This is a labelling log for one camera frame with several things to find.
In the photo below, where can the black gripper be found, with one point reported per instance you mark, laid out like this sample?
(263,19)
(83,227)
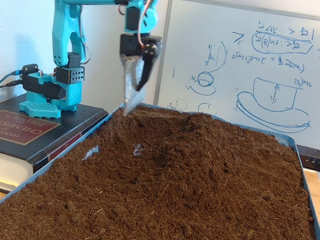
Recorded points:
(131,45)

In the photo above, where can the brown soil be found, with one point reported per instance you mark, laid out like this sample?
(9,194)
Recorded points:
(200,187)

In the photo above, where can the teal five-joint robot arm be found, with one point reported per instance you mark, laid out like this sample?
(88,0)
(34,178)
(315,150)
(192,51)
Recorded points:
(65,25)

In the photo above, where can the black chemistry physics handbook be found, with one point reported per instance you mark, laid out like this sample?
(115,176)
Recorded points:
(75,120)

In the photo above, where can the whiteboard with blue drawings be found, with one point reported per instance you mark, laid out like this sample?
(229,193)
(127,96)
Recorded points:
(250,75)

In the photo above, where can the blue plastic tray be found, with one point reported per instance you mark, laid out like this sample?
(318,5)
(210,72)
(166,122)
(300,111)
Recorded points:
(287,138)

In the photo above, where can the black vented electronic box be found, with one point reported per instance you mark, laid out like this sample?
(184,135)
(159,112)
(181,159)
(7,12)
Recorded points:
(310,157)

